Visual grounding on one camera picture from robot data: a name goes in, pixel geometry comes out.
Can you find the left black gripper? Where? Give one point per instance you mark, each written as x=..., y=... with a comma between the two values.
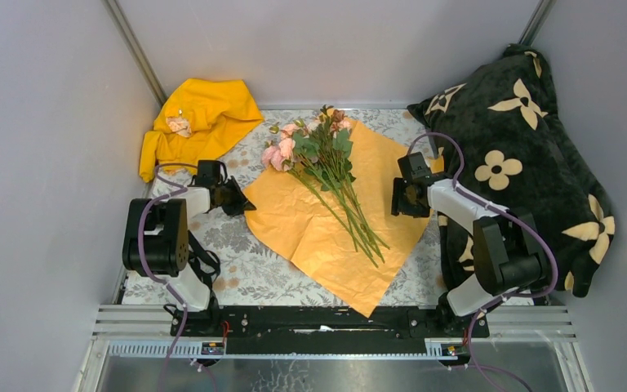
x=241, y=203

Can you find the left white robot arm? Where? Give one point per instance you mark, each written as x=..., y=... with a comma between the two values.
x=158, y=243

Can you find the black floral plush blanket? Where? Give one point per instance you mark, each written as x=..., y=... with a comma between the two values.
x=500, y=132

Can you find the orange wrapping paper sheet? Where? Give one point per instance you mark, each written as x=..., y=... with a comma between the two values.
x=292, y=222

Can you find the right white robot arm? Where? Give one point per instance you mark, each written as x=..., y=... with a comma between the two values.
x=509, y=255

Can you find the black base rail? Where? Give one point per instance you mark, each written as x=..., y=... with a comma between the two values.
x=273, y=330

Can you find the yellow cloth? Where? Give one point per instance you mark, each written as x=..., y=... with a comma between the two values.
x=201, y=120

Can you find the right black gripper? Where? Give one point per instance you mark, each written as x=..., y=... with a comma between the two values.
x=398, y=206

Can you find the pink fake flower stem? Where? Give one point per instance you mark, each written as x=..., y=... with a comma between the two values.
x=286, y=151

